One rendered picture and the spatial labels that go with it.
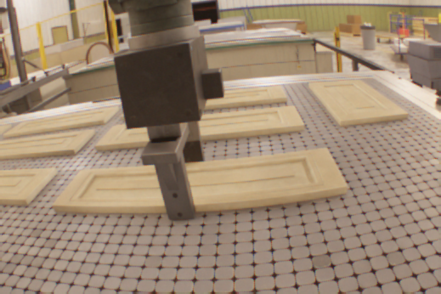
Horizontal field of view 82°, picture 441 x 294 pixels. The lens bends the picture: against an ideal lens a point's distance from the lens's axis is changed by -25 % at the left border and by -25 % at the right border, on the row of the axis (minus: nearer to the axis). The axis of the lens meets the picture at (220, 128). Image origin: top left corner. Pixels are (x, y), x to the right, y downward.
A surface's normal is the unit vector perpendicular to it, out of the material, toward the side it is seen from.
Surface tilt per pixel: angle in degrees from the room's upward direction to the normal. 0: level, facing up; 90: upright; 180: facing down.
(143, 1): 90
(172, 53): 90
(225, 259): 0
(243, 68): 90
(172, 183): 115
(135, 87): 90
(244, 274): 0
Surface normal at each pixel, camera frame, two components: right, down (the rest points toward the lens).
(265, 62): -0.05, 0.35
